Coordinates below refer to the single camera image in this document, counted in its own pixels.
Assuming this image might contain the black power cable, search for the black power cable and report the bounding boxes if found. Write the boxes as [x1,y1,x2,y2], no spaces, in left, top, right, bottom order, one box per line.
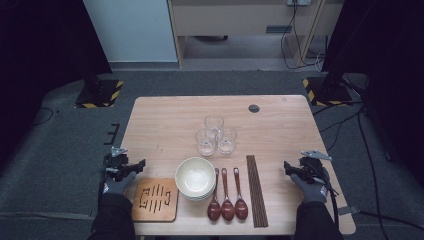
[279,0,323,71]

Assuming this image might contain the clear drinking glass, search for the clear drinking glass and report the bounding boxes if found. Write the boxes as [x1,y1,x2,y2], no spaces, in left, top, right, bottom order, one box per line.
[195,128,218,158]
[217,126,238,155]
[204,114,225,134]

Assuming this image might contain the reddish brown wooden spoon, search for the reddish brown wooden spoon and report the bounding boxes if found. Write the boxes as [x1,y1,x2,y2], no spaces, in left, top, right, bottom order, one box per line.
[220,167,236,222]
[207,167,222,222]
[233,167,249,221]

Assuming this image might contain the grey tape piece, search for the grey tape piece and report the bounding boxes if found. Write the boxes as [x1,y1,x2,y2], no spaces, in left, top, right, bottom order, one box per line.
[338,205,361,216]

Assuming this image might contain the wooden slotted trivet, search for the wooden slotted trivet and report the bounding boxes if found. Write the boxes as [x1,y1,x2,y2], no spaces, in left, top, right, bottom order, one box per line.
[131,177,179,223]

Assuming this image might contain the person's left hand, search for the person's left hand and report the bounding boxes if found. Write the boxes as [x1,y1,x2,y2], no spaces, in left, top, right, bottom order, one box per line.
[101,171,138,198]

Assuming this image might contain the beige wooden desk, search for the beige wooden desk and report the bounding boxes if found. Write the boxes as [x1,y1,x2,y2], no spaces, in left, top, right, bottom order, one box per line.
[166,0,344,68]

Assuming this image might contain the left hand-held gripper cable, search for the left hand-held gripper cable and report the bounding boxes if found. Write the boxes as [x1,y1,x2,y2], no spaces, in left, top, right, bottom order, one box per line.
[97,178,105,209]

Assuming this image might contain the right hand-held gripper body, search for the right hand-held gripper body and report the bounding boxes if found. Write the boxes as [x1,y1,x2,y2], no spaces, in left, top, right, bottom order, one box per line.
[298,149,333,185]

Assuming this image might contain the thin black floor cable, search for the thin black floor cable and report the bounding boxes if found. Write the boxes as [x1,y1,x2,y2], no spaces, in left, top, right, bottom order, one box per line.
[31,107,55,127]

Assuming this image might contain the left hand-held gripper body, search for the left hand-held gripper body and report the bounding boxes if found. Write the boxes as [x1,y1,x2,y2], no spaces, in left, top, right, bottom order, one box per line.
[102,146,132,183]

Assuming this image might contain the bundle of brown chopsticks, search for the bundle of brown chopsticks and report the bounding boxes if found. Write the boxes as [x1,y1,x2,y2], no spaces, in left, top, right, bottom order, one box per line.
[245,154,269,229]

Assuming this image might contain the white cabinet panel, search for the white cabinet panel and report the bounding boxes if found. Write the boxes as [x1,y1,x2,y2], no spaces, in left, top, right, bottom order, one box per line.
[82,0,178,63]

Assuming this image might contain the grey drawer handle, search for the grey drawer handle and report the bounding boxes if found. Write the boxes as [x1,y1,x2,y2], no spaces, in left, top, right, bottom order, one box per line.
[265,25,293,34]

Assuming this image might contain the black stand with striped base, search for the black stand with striped base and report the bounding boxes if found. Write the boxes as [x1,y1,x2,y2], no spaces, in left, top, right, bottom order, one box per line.
[74,63,125,109]
[302,66,354,107]

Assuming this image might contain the long black floor cable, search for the long black floor cable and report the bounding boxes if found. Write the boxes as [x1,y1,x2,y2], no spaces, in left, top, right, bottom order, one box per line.
[357,113,390,240]

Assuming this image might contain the black curtain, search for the black curtain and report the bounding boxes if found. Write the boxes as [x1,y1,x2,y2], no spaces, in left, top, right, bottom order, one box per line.
[0,0,113,168]
[321,0,424,188]

